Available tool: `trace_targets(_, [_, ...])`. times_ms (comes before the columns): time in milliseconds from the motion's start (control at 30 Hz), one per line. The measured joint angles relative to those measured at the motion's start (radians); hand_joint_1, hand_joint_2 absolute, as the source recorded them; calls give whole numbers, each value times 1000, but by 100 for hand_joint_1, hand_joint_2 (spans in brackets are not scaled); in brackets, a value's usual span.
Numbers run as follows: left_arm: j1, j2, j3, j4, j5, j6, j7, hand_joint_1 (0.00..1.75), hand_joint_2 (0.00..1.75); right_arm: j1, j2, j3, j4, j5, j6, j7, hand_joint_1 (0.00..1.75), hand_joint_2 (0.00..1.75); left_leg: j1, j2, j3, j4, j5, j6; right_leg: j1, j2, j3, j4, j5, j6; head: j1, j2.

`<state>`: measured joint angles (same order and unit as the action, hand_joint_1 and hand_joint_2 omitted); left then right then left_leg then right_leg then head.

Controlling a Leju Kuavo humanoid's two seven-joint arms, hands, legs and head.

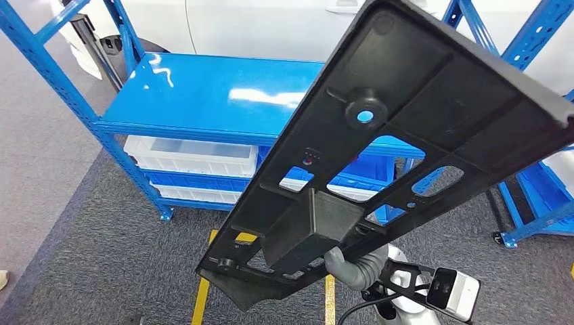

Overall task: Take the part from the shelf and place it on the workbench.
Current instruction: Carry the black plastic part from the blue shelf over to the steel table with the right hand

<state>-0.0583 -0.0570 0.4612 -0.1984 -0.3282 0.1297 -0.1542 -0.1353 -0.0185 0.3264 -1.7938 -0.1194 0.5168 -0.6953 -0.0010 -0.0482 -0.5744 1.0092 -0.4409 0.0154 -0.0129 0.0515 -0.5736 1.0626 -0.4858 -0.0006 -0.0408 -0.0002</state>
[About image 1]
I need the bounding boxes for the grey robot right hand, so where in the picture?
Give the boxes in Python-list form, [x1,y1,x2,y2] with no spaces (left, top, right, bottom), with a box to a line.
[324,245,350,278]

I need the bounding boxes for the black plastic plate holder part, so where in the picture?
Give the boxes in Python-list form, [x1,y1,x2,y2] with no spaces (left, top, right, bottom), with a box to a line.
[196,0,574,313]

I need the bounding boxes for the blue steel shelf rack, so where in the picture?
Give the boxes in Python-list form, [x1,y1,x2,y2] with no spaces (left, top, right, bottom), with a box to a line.
[0,0,427,224]

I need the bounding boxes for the white plastic storage bin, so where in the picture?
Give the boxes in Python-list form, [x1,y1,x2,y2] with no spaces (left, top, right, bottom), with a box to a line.
[123,134,260,179]
[278,177,378,202]
[150,181,244,206]

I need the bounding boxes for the blue plastic storage bin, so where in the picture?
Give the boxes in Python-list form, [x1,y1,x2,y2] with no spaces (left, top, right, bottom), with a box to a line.
[142,169,250,194]

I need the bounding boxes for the blue rack on casters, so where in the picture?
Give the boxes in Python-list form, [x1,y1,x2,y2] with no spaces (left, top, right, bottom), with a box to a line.
[441,0,574,250]

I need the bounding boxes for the white car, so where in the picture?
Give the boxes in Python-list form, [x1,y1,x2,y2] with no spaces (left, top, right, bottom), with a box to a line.
[48,0,574,198]

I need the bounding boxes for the black metal stand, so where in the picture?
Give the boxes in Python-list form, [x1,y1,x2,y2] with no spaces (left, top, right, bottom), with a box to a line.
[62,0,125,93]

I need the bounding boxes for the black camera cable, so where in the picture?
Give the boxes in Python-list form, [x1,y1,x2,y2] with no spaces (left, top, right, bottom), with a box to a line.
[336,283,433,325]

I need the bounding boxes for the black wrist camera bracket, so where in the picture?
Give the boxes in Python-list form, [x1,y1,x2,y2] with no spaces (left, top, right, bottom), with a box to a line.
[361,257,438,315]

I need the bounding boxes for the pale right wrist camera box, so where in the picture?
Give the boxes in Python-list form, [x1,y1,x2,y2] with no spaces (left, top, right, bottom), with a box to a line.
[424,267,481,325]

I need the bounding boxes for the white car door handle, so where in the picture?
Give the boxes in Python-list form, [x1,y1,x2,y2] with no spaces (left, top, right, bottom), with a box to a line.
[325,0,362,15]

